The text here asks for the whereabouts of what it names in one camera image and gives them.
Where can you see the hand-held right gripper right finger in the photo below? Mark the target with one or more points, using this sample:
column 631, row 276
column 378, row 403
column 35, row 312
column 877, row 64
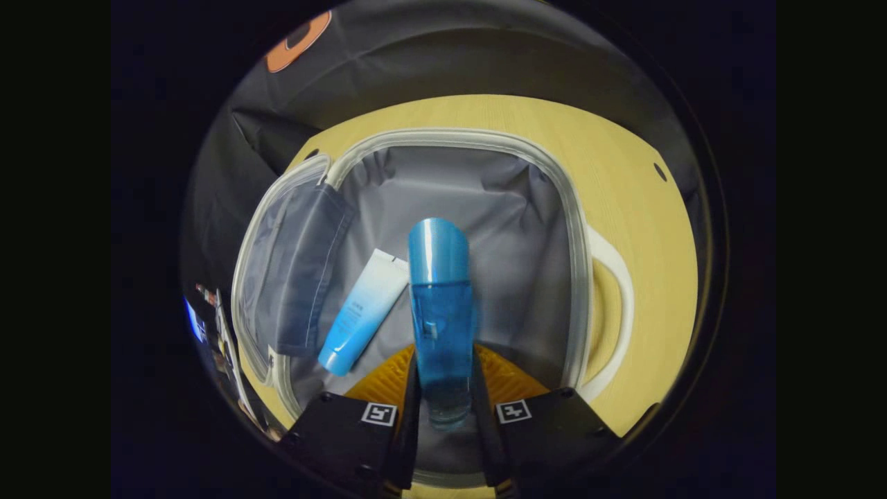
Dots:
column 485, row 436

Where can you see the black backdrop cloth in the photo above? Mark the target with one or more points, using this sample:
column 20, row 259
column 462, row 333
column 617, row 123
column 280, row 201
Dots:
column 416, row 62

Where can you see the white and blue tube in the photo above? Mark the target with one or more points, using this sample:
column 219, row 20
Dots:
column 360, row 315

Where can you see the teal blue-capped bottle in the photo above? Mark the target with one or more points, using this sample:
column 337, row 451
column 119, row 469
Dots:
column 440, row 312

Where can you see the white suitcase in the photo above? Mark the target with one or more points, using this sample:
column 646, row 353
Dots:
column 499, row 208

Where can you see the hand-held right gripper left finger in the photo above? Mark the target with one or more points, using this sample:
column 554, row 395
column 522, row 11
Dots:
column 410, row 430

